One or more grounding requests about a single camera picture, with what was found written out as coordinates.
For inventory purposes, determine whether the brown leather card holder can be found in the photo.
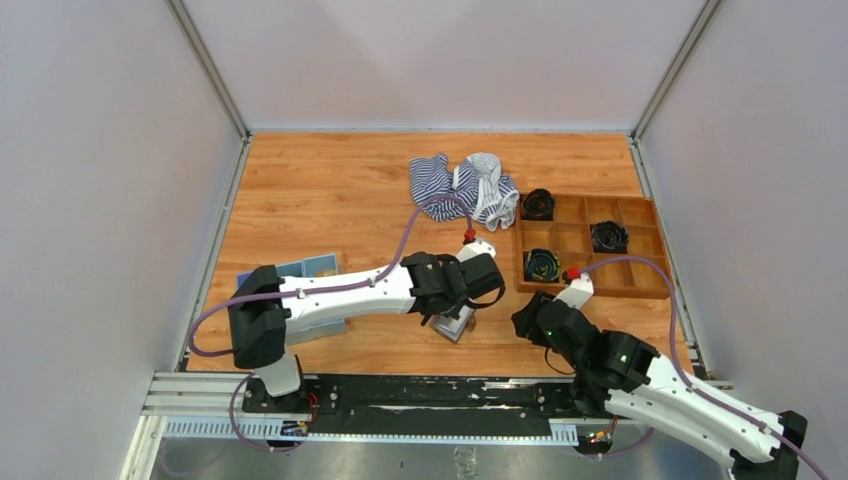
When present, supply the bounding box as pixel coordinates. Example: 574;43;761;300
430;305;475;343

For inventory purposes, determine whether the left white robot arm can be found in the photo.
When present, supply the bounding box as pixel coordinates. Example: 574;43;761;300
227;251;505;413

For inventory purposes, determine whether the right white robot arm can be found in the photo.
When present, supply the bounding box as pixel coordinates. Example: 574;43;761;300
511;291;807;479

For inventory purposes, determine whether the dark patterned coiled belt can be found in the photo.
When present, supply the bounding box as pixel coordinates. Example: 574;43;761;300
524;248;561;283

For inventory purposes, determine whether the blue striped cloth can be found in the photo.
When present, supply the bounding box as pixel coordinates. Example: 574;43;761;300
408;152;519;231

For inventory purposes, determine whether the black coiled belt right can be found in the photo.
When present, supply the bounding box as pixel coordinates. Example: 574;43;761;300
590;220;630;254

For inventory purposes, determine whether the black coiled belt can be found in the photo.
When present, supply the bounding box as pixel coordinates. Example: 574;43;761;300
590;220;630;254
521;188;556;221

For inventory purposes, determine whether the wooden compartment tray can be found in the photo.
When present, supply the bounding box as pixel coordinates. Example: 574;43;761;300
514;189;671;299

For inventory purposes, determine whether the black coiled belt top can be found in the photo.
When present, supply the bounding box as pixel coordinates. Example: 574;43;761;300
521;188;556;221

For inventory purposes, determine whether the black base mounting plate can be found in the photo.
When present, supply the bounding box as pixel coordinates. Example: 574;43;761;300
236;374;612;437

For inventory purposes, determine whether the blue plastic organizer box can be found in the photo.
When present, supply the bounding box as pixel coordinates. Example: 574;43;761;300
233;254;347;345

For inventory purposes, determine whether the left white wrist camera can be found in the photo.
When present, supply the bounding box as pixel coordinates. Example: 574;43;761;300
456;238;496;262

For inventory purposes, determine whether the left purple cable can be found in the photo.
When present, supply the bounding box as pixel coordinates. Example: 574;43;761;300
188;193;478;454

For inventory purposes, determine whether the purple cable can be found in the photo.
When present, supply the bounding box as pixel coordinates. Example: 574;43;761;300
188;193;478;454
561;255;831;480

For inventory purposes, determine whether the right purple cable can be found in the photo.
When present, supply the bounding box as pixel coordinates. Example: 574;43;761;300
561;255;831;480

